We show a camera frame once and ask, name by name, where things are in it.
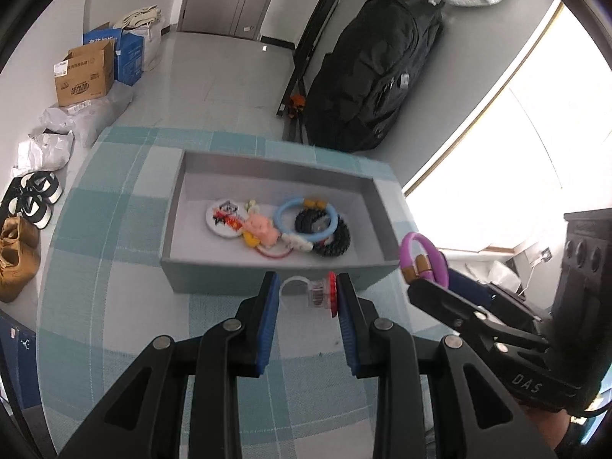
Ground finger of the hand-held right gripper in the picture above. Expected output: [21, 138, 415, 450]
[444, 267, 555, 333]
[407, 278, 550, 373]

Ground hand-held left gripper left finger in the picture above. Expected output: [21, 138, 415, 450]
[57, 272, 282, 459]

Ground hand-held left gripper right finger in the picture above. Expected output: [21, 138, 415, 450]
[336, 272, 558, 459]

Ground clear red flower ring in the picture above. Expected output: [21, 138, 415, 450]
[280, 272, 338, 319]

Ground purple bracelet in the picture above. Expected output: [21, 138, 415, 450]
[399, 232, 450, 290]

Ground red thin ring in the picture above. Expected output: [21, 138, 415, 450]
[253, 244, 293, 261]

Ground pink plush toy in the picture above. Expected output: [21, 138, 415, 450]
[243, 214, 282, 249]

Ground blue bracelet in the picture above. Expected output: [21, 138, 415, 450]
[277, 195, 339, 252]

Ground grey cardboard box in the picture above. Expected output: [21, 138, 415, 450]
[160, 149, 402, 293]

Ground person's right forearm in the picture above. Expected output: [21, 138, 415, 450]
[521, 404, 603, 459]

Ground round white printed badge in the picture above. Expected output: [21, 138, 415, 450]
[207, 198, 244, 239]

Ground teal checkered tablecloth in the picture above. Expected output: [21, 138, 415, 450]
[36, 127, 431, 459]

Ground large black bag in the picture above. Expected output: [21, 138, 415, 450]
[303, 0, 444, 154]

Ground blue shoebox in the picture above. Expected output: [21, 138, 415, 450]
[0, 316, 36, 407]

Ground brown shoe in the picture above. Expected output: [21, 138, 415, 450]
[0, 244, 39, 303]
[0, 216, 41, 261]

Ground black white sandals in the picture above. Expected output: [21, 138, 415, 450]
[24, 171, 65, 229]

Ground white plastic bag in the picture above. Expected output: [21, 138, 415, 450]
[12, 131, 76, 177]
[41, 90, 135, 150]

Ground black and white sneaker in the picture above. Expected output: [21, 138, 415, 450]
[0, 175, 36, 223]

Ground black metal rack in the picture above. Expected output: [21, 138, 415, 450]
[276, 0, 364, 144]

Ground blue cardboard carton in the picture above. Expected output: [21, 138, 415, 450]
[115, 33, 144, 87]
[83, 30, 118, 51]

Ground white tote bag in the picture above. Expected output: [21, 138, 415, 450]
[112, 5, 166, 70]

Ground brown cardboard carton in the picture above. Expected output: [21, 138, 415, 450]
[54, 39, 116, 107]

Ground black spiral hair tie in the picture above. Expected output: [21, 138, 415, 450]
[311, 217, 352, 259]

